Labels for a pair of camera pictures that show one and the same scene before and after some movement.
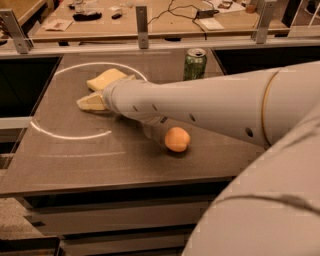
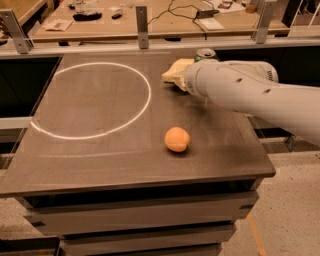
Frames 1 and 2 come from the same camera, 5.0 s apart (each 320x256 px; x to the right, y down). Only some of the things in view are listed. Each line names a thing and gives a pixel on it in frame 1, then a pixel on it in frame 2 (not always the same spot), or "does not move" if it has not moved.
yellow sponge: [101, 82] to [174, 74]
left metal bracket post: [23, 43] does not move
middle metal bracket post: [142, 26] does not move
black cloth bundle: [84, 17] does not move
